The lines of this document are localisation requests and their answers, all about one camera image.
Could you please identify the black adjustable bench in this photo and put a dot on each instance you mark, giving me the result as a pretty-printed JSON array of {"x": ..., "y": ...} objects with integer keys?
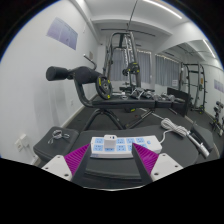
[{"x": 178, "y": 100}]

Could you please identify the small brown wall plaque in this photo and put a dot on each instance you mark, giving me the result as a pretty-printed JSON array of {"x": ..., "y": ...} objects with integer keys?
[{"x": 90, "y": 55}]

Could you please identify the short ceiling light strip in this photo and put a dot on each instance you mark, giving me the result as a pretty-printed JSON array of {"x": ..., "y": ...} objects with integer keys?
[{"x": 210, "y": 49}]

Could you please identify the small purple wall poster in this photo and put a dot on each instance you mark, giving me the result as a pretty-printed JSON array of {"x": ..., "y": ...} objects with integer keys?
[{"x": 218, "y": 85}]

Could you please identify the silver barbell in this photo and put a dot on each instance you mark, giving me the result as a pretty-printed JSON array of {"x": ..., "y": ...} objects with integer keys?
[{"x": 200, "y": 146}]

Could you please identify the large purple wall poster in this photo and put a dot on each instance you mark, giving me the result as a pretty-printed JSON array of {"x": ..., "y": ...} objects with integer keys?
[{"x": 63, "y": 33}]

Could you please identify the wide grey curtain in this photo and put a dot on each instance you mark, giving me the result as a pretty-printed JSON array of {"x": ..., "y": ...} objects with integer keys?
[{"x": 145, "y": 66}]

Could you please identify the narrow grey curtain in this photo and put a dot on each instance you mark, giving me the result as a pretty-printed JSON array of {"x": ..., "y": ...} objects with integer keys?
[{"x": 166, "y": 70}]

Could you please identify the black padded workout bench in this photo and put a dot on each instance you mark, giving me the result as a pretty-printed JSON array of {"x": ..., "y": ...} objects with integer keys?
[{"x": 173, "y": 146}]

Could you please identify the black squat rack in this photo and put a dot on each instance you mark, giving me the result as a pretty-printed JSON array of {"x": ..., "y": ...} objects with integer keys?
[{"x": 201, "y": 83}]

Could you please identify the white power strip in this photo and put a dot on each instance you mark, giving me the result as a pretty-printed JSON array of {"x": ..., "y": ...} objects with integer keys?
[{"x": 146, "y": 145}]

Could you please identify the black roller-pad exercise bench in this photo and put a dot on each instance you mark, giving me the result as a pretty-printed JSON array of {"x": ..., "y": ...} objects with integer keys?
[{"x": 83, "y": 75}]

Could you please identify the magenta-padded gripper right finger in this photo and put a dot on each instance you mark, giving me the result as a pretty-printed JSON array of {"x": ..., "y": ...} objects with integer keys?
[{"x": 148, "y": 159}]

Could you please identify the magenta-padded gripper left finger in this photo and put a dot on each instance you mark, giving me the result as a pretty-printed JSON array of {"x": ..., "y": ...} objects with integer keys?
[{"x": 77, "y": 159}]

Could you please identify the white paper sign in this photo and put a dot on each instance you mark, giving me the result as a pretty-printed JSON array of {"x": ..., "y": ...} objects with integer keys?
[{"x": 174, "y": 82}]

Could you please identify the dumbbell rack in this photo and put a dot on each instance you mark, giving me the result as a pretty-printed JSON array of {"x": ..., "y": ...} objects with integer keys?
[{"x": 218, "y": 116}]

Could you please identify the white charger block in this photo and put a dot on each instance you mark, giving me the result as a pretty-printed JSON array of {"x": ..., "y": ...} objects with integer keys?
[{"x": 109, "y": 142}]

